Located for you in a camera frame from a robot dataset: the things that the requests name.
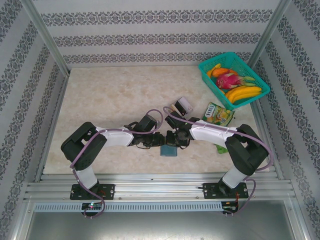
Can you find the aluminium mounting rail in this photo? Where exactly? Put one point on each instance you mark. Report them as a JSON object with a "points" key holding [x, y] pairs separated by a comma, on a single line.
{"points": [[155, 187]]}

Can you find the right aluminium frame post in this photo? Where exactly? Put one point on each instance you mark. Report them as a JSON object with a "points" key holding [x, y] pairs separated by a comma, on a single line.
{"points": [[270, 35]]}

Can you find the small yellow fruit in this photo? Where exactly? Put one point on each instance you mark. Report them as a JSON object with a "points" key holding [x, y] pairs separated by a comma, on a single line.
{"points": [[216, 66]]}

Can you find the left aluminium side rail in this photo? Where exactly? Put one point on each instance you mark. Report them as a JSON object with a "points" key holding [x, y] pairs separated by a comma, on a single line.
{"points": [[60, 100]]}

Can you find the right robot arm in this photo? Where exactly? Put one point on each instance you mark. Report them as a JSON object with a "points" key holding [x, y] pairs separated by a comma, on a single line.
{"points": [[245, 150]]}

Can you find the green candy bag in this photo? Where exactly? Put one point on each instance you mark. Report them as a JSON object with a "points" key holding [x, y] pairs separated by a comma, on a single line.
{"points": [[217, 113]]}

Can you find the circuit board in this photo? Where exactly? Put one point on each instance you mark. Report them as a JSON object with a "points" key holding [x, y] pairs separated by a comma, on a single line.
{"points": [[228, 208], [92, 206]]}

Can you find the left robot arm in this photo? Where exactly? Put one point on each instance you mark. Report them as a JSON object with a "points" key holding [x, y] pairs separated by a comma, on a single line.
{"points": [[80, 147]]}

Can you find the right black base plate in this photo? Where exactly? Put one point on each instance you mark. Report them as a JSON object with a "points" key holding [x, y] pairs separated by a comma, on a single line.
{"points": [[208, 191]]}

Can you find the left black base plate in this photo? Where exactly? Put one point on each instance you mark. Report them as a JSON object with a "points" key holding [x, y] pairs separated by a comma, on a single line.
{"points": [[108, 191]]}

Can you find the gold credit card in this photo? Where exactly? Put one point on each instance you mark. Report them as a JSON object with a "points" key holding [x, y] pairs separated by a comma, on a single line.
{"points": [[173, 108]]}

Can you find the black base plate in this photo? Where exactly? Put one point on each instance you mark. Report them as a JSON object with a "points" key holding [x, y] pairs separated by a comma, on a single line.
{"points": [[208, 191], [108, 191]]}

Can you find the yellow banana bunch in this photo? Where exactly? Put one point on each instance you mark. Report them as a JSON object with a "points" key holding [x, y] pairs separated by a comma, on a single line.
{"points": [[240, 93]]}

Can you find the right circuit board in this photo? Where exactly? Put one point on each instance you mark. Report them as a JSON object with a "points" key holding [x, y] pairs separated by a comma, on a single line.
{"points": [[228, 208]]}

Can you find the blue leather card holder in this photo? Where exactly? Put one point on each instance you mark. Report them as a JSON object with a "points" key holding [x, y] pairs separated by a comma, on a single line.
{"points": [[168, 151]]}

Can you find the orange mango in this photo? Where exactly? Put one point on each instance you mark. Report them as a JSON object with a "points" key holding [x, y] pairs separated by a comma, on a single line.
{"points": [[218, 72]]}

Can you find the right aluminium side rail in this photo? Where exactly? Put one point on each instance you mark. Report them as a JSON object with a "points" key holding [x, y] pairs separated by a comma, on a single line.
{"points": [[260, 120]]}

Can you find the teal plastic basket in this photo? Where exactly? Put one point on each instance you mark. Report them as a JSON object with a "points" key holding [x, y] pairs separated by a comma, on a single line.
{"points": [[203, 75]]}

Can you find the aluminium frame post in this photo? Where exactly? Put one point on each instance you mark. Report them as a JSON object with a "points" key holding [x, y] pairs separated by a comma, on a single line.
{"points": [[45, 37], [270, 35]]}

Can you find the left aluminium frame post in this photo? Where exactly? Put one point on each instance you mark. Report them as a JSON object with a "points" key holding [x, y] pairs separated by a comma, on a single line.
{"points": [[45, 37]]}

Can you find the clear acrylic card box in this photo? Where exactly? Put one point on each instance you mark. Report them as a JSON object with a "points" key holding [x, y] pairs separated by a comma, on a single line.
{"points": [[191, 108]]}

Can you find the black credit card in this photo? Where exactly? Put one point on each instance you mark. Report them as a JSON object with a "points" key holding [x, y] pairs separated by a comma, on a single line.
{"points": [[180, 109]]}

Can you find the pink dragon fruit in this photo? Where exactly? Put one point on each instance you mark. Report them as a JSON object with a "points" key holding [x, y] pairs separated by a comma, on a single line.
{"points": [[226, 81]]}

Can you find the grey metal front panel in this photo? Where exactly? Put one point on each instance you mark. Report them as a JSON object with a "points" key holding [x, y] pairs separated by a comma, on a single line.
{"points": [[160, 225]]}

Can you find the aluminium side rail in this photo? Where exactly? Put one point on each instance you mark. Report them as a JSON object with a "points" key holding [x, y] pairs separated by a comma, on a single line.
{"points": [[60, 100], [260, 120]]}

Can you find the left circuit board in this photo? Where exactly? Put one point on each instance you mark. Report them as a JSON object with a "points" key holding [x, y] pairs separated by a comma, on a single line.
{"points": [[92, 206]]}

